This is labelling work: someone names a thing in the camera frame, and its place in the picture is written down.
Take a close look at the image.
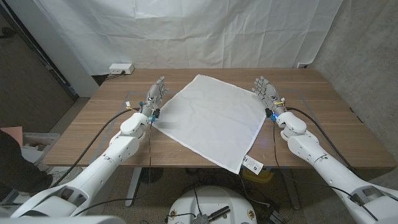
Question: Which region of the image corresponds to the white wrinkled backdrop sheet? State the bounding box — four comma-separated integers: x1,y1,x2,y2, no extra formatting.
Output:
32,0,343,77

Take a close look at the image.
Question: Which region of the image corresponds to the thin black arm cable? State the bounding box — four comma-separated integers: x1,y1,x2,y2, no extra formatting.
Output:
272,120,379,222
73,119,154,217

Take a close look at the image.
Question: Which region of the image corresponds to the pink flat object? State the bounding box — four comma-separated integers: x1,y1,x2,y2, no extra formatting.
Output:
0,126,24,147

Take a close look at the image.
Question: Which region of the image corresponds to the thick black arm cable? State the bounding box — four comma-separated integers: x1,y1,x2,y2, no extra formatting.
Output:
285,106,357,174
49,107,141,189

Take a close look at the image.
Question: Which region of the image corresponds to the white power strip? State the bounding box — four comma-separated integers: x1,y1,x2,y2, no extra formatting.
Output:
108,63,135,75

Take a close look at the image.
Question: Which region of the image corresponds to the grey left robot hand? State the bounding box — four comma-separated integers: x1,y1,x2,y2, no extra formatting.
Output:
139,76,169,121

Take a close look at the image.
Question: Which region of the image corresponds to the black tool on torso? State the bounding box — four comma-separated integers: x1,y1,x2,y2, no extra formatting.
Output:
208,205,231,222

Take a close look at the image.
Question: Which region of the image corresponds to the black power strip cable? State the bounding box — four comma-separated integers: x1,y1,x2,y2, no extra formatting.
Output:
104,71,126,81

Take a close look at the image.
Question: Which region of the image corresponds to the white cloth napkin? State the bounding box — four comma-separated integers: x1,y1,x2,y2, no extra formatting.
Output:
151,73,267,176

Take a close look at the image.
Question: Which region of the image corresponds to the grey metal connector block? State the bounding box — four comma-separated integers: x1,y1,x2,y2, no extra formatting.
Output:
192,213,211,224

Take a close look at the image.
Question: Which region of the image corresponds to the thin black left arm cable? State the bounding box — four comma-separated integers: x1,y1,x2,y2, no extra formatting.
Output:
73,119,154,217

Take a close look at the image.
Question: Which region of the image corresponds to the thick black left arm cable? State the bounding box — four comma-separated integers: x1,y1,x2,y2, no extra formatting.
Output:
49,107,141,189

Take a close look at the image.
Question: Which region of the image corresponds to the grey sneaker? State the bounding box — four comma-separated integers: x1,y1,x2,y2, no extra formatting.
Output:
51,166,83,187

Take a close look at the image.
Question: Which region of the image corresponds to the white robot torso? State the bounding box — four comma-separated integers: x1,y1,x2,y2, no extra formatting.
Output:
167,185,258,224

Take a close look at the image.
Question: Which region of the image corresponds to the black round floor fan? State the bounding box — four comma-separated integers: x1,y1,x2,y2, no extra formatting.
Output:
139,167,164,184

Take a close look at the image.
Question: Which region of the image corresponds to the grey table leg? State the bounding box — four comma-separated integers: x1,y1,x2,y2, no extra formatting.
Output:
281,169,301,210

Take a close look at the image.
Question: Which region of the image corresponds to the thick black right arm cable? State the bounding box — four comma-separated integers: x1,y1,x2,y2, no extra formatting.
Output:
285,106,357,174

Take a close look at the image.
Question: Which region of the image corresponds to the white storage bin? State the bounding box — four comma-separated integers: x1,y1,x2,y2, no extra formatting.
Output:
21,133,62,162

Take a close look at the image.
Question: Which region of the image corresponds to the white table leg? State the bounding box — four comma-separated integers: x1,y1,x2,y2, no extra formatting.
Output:
124,167,143,208

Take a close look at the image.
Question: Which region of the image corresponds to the person in black clothes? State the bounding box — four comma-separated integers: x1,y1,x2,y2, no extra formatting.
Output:
0,129,53,194

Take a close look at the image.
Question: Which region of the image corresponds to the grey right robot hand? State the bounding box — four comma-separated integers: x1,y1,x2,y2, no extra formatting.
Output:
251,75,286,116

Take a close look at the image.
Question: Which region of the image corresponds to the yellow object under table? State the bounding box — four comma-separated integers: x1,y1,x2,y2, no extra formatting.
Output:
241,167,275,184

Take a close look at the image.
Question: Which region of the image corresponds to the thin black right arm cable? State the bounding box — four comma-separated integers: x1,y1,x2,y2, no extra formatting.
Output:
272,120,379,222

